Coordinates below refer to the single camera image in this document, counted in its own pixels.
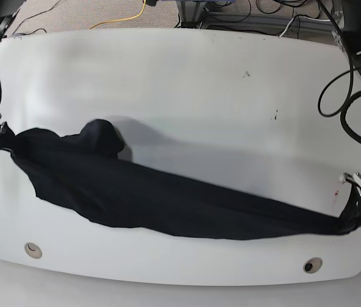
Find left table grommet hole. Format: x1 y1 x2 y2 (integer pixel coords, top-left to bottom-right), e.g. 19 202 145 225
24 242 43 259

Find black t-shirt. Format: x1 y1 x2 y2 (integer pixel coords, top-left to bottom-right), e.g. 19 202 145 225
0 119 361 240

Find right table grommet hole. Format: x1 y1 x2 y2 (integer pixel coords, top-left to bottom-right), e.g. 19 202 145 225
303 257 323 274

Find table grommet hole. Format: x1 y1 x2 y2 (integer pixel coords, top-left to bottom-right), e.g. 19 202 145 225
24 242 43 259
303 257 323 274

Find yellow cable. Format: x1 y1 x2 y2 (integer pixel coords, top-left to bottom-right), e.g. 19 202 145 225
89 0 146 29

